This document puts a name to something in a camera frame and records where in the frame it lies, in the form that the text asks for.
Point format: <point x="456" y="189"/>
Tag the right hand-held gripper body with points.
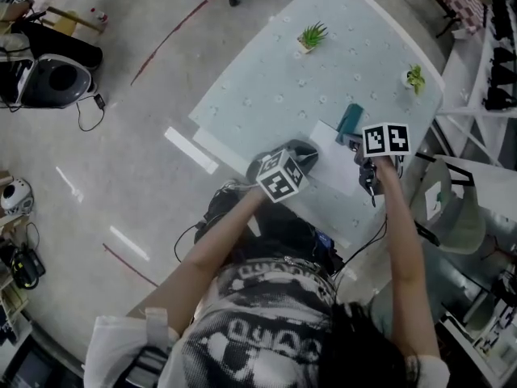
<point x="385" y="140"/>

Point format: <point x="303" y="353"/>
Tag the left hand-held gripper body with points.
<point x="278" y="176"/>

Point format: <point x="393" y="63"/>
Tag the teal stapler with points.
<point x="348" y="123"/>

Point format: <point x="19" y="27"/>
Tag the white sheet of paper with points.
<point x="337" y="164"/>

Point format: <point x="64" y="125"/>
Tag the person's right forearm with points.
<point x="404" y="249"/>

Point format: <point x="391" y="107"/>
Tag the person's left forearm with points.
<point x="226" y="245"/>

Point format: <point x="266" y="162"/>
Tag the black trousers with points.
<point x="282" y="233"/>

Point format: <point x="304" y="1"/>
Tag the small leafy plant white pot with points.
<point x="414" y="78"/>

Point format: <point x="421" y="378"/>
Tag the white floral tablecloth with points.
<point x="319" y="107"/>

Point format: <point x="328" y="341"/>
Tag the grey-green chair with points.
<point x="454" y="212"/>

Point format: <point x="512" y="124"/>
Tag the white shelf rack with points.
<point x="480" y="83"/>

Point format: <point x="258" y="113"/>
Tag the green spiky plant in pot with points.
<point x="312" y="36"/>

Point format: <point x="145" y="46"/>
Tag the person's patterned shirt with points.
<point x="250" y="326"/>

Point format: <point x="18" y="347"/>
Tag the grey round appliance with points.
<point x="56" y="81"/>

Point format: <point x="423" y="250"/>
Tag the black and yellow device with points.
<point x="25" y="267"/>

